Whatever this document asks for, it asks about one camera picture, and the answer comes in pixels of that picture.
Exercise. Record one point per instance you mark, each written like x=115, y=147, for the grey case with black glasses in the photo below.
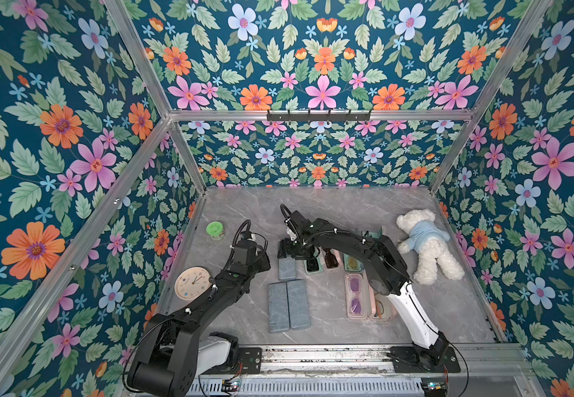
x=312, y=266

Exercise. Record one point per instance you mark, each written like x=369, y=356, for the pink case with brown glasses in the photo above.
x=330, y=259

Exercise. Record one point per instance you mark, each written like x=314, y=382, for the grey case with white glasses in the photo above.
x=278, y=307

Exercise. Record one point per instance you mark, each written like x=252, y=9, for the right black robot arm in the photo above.
x=386, y=272

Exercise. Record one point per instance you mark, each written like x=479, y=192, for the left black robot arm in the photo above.
x=171, y=354

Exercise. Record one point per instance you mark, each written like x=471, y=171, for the grey case with red glasses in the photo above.
x=287, y=269

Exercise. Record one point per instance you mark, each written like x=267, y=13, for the green case with olive glasses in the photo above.
x=352, y=265

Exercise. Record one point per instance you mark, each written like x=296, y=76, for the white teddy bear blue shirt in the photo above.
x=431, y=244

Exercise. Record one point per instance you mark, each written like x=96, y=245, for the black hook rack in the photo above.
x=318, y=116

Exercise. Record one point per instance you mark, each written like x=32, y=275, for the aluminium front rail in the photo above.
x=477, y=359

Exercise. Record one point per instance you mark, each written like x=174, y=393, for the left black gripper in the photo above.
x=262, y=258

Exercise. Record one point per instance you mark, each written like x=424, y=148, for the green case with black glasses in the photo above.
x=372, y=234

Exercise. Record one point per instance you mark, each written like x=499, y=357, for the cream analog clock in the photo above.
x=192, y=282

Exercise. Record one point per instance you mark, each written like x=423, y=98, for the grey case with yellow glasses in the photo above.
x=299, y=309

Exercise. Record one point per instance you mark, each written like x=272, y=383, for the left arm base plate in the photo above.
x=249, y=361

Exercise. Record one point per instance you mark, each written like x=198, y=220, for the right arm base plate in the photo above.
x=407, y=360

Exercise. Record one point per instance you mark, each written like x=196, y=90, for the green lidded small jar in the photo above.
x=215, y=230

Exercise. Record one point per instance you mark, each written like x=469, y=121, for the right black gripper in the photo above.
x=293, y=249

